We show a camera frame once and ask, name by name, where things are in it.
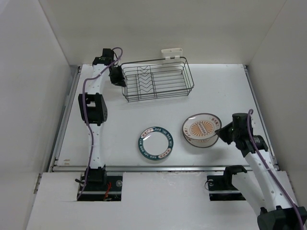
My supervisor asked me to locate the orange sunburst plate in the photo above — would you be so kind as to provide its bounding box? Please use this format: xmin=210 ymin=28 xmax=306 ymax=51
xmin=182 ymin=113 xmax=222 ymax=140

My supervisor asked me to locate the metal wire dish rack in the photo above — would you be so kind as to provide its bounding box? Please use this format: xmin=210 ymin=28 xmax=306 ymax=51
xmin=120 ymin=56 xmax=194 ymax=102

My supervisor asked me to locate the white plate with flower outline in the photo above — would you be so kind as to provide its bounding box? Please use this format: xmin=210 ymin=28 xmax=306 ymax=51
xmin=183 ymin=134 xmax=219 ymax=148

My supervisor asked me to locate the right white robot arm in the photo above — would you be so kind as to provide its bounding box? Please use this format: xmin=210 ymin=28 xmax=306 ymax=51
xmin=216 ymin=109 xmax=307 ymax=230

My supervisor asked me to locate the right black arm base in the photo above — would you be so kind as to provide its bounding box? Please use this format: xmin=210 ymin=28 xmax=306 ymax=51
xmin=205 ymin=175 xmax=246 ymax=201

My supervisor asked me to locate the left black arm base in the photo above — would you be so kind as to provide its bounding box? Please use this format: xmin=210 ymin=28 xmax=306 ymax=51
xmin=75 ymin=175 xmax=123 ymax=202

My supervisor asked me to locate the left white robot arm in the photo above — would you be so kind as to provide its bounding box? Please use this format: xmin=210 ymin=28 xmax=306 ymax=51
xmin=78 ymin=47 xmax=126 ymax=190

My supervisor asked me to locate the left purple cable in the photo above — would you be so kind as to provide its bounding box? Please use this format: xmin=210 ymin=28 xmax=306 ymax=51
xmin=76 ymin=47 xmax=124 ymax=199

